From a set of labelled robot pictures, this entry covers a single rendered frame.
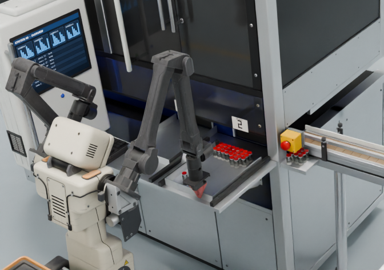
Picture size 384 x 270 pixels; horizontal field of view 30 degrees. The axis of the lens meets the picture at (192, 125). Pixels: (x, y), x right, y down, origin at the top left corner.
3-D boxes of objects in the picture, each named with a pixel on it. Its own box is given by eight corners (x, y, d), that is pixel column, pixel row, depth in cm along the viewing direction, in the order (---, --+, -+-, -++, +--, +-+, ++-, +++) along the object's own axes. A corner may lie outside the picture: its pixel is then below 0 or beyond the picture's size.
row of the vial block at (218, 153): (215, 154, 321) (214, 146, 319) (247, 165, 310) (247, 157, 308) (212, 157, 319) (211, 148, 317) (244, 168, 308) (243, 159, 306)
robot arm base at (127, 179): (102, 182, 252) (126, 191, 245) (112, 161, 254) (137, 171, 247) (116, 190, 259) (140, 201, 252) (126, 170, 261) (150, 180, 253)
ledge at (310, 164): (298, 151, 318) (298, 148, 318) (323, 159, 311) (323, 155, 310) (280, 166, 310) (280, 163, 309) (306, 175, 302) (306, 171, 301)
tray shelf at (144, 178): (169, 120, 359) (168, 116, 358) (286, 157, 316) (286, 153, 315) (100, 166, 329) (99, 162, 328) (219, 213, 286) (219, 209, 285)
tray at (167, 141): (176, 119, 355) (175, 112, 353) (217, 131, 339) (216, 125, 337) (128, 151, 333) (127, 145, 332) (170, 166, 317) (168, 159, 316)
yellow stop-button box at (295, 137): (290, 141, 308) (289, 126, 305) (304, 145, 304) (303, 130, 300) (280, 149, 304) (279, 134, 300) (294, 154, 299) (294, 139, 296)
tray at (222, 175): (215, 147, 326) (214, 141, 325) (262, 163, 311) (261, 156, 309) (166, 185, 305) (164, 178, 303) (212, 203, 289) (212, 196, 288)
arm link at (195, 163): (182, 155, 281) (193, 158, 278) (192, 146, 286) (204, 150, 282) (184, 170, 285) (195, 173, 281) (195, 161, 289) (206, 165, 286)
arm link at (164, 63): (150, 45, 251) (171, 51, 246) (172, 50, 262) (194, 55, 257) (121, 167, 256) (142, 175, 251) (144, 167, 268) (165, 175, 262)
